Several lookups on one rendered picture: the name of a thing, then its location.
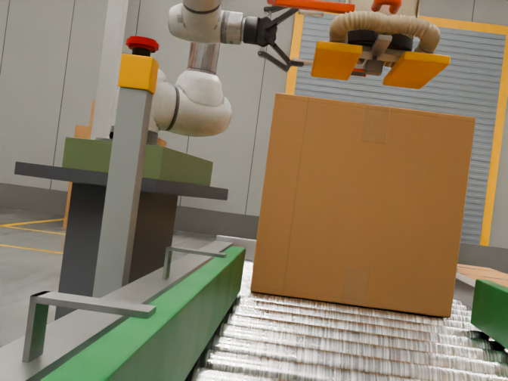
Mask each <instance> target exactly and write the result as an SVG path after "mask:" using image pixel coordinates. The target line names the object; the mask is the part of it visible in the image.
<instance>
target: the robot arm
mask: <svg viewBox="0 0 508 381"><path fill-rule="evenodd" d="M227 8H228V0H183V3H181V4H178V5H175V6H173V7H172V8H170V10H169V14H168V26H169V32H170V33H171V34H172V35H173V36H175V37H177V38H179V39H183V40H186V41H189V42H191V44H190V53H189V58H188V62H187V71H184V72H183V73H182V74H181V75H180V76H179V77H178V80H177V82H176V83H175V85H171V84H170V83H168V82H167V81H166V75H165V74H164V72H163V71H162V70H160V69H158V74H157V81H156V91H155V94H153V98H152V104H151V111H150V121H149V128H148V134H147V145H154V146H159V145H158V143H157V142H158V132H159V131H167V132H172V133H175V134H178V135H185V136H190V137H197V138H199V137H209V136H214V135H218V134H220V133H222V132H225V131H226V130H227V128H228V126H229V125H230V123H231V118H232V109H231V104H230V102H229V100H228V99H227V98H226V97H224V96H223V91H222V83H221V81H220V80H219V78H218V77H217V76H216V70H217V66H218V56H219V52H220V47H221V43H223V44H231V45H232V44H233V45H240V44H241V42H242V41H243V42H244V43H246V44H252V45H259V46H260V48H259V51H258V56H259V57H263V58H266V59H267V60H269V61H270V62H272V63H273V64H275V65H276V66H278V67H280V68H281V69H282V70H284V71H285V72H288V71H289V69H290V67H303V65H304V64H310V65H312V64H313V60H305V59H298V58H292V60H290V59H289V58H288V57H287V56H286V55H285V54H284V52H283V51H282V50H281V49H280V48H279V47H278V46H277V44H276V43H275V40H276V38H277V37H276V33H277V25H278V24H279V23H281V22H282V21H284V20H285V19H287V18H288V17H290V16H292V15H293V14H295V13H296V12H297V11H298V12H299V14H302V15H308V16H315V17H323V15H324V13H323V12H321V11H311V10H305V9H298V8H291V9H289V10H288V11H287V12H285V13H284V14H281V15H280V16H279V17H276V18H275V19H273V20H271V19H270V18H269V17H268V16H269V15H271V13H274V12H277V11H280V10H283V9H285V7H278V6H272V7H264V17H250V16H247V17H246V18H244V13H240V12H233V11H227ZM267 45H270V46H271V47H272V48H273V49H274V50H275V51H276V52H277V53H278V54H279V55H280V57H281V58H282V59H283V60H284V61H285V62H286V63H287V65H285V64H283V63H281V62H280V61H279V60H277V59H276V58H274V57H272V56H271V55H270V54H268V53H266V50H265V49H264V47H266V46H267ZM119 88H120V87H119V86H117V88H116V93H115V98H114V102H113V112H112V122H111V129H110V134H109V136H108V137H96V138H95V140H101V141H113V133H114V126H115V120H116V109H117V103H118V97H119Z"/></svg>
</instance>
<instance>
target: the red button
mask: <svg viewBox="0 0 508 381"><path fill-rule="evenodd" d="M126 45H127V46H128V47H129V49H131V50H132V54H133V55H141V56H147V57H150V53H155V52H156V51H158V50H159V44H158V43H156V40H154V39H150V38H147V37H142V36H130V37H129V39H126Z"/></svg>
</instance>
